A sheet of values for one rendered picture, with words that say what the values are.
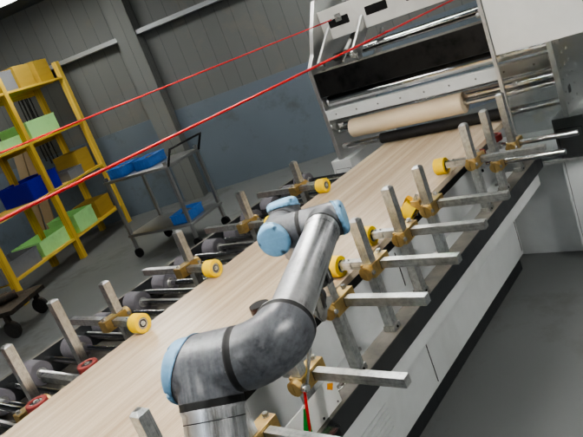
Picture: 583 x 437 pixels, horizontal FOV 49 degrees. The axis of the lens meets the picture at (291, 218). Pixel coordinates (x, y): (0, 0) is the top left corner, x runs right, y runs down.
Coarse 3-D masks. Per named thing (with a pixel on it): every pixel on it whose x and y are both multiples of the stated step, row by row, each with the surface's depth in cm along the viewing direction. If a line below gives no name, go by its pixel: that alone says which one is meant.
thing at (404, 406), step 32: (448, 192) 311; (512, 224) 369; (512, 256) 364; (480, 288) 328; (352, 320) 241; (448, 320) 299; (480, 320) 325; (320, 352) 225; (448, 352) 296; (320, 384) 223; (416, 384) 272; (448, 384) 298; (256, 416) 198; (288, 416) 209; (384, 416) 252; (416, 416) 270
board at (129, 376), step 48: (432, 144) 366; (480, 144) 331; (336, 192) 343; (432, 192) 287; (384, 240) 253; (240, 288) 260; (336, 288) 226; (144, 336) 248; (96, 384) 222; (144, 384) 208; (48, 432) 201; (96, 432) 190
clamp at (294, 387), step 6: (318, 360) 189; (312, 366) 187; (324, 366) 191; (294, 378) 184; (300, 378) 183; (312, 378) 186; (288, 384) 183; (294, 384) 182; (300, 384) 182; (312, 384) 186; (288, 390) 184; (294, 390) 183; (300, 390) 181
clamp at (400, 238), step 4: (412, 220) 241; (416, 220) 241; (408, 224) 239; (412, 224) 238; (416, 224) 240; (408, 228) 235; (396, 232) 235; (400, 232) 233; (404, 232) 233; (408, 232) 235; (396, 236) 232; (400, 236) 232; (404, 236) 233; (408, 236) 235; (412, 236) 237; (392, 240) 234; (396, 240) 233; (400, 240) 232; (404, 240) 232; (408, 240) 234; (396, 244) 234; (400, 244) 233; (404, 244) 234
